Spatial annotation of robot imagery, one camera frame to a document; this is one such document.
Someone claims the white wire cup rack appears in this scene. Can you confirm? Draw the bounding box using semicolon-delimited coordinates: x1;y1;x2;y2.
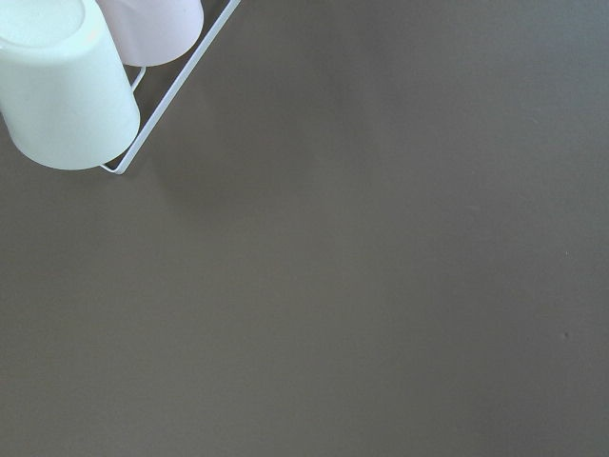
100;0;241;175

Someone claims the pale green upturned cup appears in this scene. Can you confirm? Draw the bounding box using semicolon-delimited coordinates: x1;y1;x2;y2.
1;1;140;170

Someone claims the pink upturned cup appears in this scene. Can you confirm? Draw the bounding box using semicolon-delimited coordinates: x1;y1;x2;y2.
98;0;205;67

